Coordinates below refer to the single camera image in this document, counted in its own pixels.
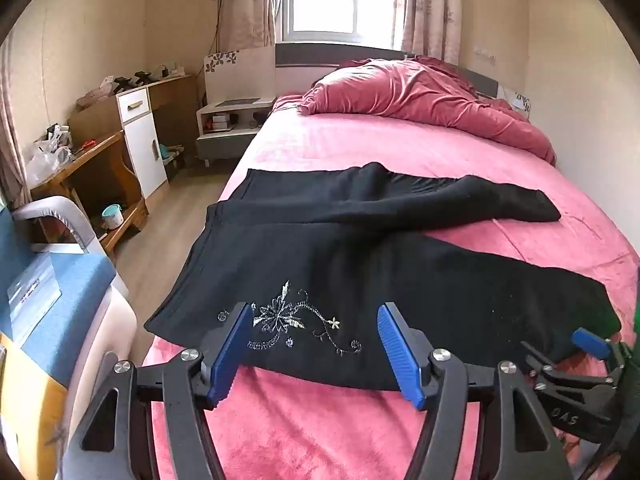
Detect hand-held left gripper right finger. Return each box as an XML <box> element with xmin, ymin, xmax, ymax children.
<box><xmin>376</xmin><ymin>302</ymin><xmax>572</xmax><ymax>480</ymax></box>

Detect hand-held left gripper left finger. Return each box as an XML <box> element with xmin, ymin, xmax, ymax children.
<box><xmin>60</xmin><ymin>301</ymin><xmax>256</xmax><ymax>480</ymax></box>

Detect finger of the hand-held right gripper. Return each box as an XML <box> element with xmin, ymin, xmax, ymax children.
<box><xmin>571</xmin><ymin>328</ymin><xmax>628</xmax><ymax>367</ymax></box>
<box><xmin>520</xmin><ymin>341</ymin><xmax>618</xmax><ymax>401</ymax></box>

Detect black embroidered pants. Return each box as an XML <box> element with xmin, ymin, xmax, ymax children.
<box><xmin>144</xmin><ymin>162</ymin><xmax>622</xmax><ymax>393</ymax></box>

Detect blue cushioned chair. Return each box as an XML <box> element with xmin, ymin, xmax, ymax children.
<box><xmin>0</xmin><ymin>195</ymin><xmax>138</xmax><ymax>413</ymax></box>

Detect teal cup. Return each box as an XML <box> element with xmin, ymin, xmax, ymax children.
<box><xmin>101</xmin><ymin>204</ymin><xmax>125</xmax><ymax>231</ymax></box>

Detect white paper sheet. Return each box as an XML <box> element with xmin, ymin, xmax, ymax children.
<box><xmin>6</xmin><ymin>252</ymin><xmax>63</xmax><ymax>323</ymax></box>

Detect yellow cardboard box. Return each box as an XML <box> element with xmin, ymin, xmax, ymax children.
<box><xmin>0</xmin><ymin>332</ymin><xmax>68</xmax><ymax>463</ymax></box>

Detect white grey nightstand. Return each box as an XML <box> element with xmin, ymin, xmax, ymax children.
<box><xmin>195</xmin><ymin>95</ymin><xmax>278</xmax><ymax>168</ymax></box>

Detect bed with pink sheet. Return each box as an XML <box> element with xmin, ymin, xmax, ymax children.
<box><xmin>142</xmin><ymin>92</ymin><xmax>640</xmax><ymax>480</ymax></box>

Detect white cabinet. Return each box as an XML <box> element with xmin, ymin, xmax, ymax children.
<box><xmin>116</xmin><ymin>87</ymin><xmax>169</xmax><ymax>200</ymax></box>

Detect low wooden desk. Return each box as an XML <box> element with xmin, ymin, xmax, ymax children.
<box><xmin>30</xmin><ymin>130</ymin><xmax>149</xmax><ymax>252</ymax></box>

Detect wooden dresser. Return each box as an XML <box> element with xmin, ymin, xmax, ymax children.
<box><xmin>67</xmin><ymin>74</ymin><xmax>201</xmax><ymax>181</ymax></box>

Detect red duvet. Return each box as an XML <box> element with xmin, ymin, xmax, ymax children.
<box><xmin>298</xmin><ymin>55</ymin><xmax>557</xmax><ymax>166</ymax></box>

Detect clear plastic bag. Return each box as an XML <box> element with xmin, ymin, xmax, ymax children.
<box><xmin>25</xmin><ymin>139</ymin><xmax>74</xmax><ymax>187</ymax></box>

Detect white floral board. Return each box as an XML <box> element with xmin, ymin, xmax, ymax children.
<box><xmin>203</xmin><ymin>44</ymin><xmax>277</xmax><ymax>106</ymax></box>

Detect pink basket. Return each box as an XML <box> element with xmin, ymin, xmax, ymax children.
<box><xmin>76</xmin><ymin>85</ymin><xmax>119</xmax><ymax>109</ymax></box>

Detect grey headboard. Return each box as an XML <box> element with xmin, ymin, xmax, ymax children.
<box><xmin>275</xmin><ymin>42</ymin><xmax>501</xmax><ymax>101</ymax></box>

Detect patterned curtain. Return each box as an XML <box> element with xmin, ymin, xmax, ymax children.
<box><xmin>227</xmin><ymin>0</ymin><xmax>291</xmax><ymax>51</ymax></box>
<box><xmin>392</xmin><ymin>0</ymin><xmax>463</xmax><ymax>63</ymax></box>

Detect black wall cable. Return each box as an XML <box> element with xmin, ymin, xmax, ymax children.
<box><xmin>211</xmin><ymin>0</ymin><xmax>227</xmax><ymax>63</ymax></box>

